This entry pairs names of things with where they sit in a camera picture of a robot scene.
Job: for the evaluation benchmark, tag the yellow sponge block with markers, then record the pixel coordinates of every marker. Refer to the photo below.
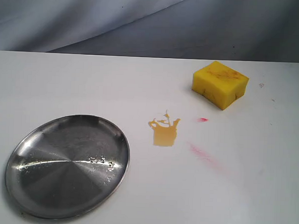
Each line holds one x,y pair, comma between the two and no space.
219,84

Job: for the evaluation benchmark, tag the orange liquid spill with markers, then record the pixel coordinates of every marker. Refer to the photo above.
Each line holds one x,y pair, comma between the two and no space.
164,131

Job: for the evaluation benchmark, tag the round stainless steel plate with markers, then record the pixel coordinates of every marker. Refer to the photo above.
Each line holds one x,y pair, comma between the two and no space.
67,166

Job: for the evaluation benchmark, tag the grey fabric backdrop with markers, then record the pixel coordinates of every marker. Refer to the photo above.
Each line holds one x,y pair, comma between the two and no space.
263,30

